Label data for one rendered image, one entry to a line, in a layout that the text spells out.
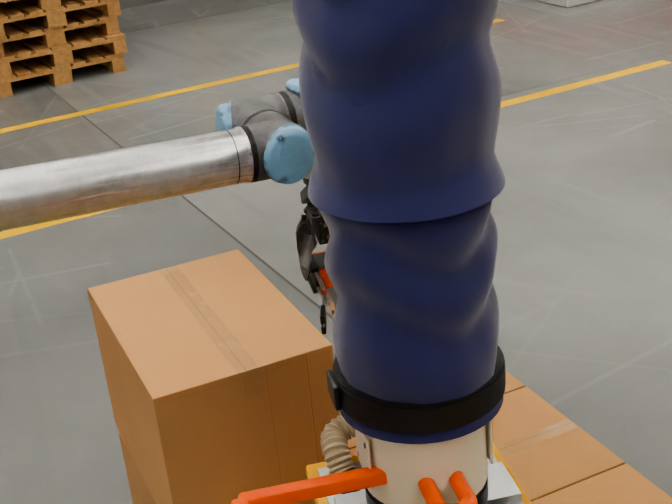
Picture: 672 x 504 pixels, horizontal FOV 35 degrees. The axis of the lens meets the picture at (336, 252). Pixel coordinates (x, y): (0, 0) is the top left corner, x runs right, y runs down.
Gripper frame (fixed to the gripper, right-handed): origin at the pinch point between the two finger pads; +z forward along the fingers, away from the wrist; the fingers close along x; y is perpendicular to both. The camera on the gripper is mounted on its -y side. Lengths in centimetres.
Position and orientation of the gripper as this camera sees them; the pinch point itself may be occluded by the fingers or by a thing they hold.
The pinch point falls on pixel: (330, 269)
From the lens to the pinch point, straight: 200.0
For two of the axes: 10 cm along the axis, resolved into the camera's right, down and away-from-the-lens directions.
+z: 0.9, 9.1, 4.1
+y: 1.9, 3.9, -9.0
